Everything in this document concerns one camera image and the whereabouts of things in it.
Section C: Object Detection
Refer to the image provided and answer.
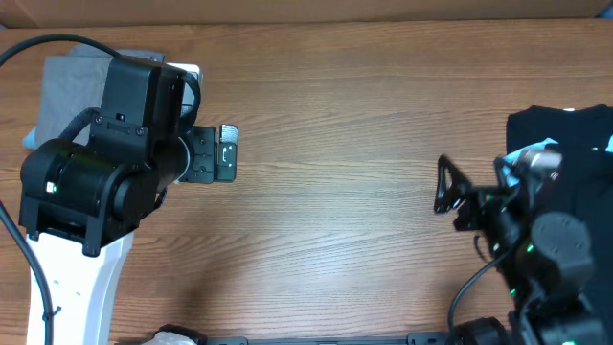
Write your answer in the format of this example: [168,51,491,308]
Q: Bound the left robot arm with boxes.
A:
[19,57,238,344]

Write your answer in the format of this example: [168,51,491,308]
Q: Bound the brown cardboard backdrop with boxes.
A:
[1,0,608,28]

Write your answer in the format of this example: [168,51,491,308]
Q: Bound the light blue garment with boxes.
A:
[500,135,613,188]

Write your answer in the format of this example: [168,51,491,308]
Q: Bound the black t-shirt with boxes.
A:
[506,104,612,330]

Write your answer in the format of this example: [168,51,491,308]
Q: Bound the grey cotton shorts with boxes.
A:
[34,44,112,146]

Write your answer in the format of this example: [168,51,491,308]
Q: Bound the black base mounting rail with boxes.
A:
[114,323,461,345]

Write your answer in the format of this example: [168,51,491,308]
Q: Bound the folded blue denim jeans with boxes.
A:
[22,127,38,150]

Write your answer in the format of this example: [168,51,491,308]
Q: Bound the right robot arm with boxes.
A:
[434,149,609,345]

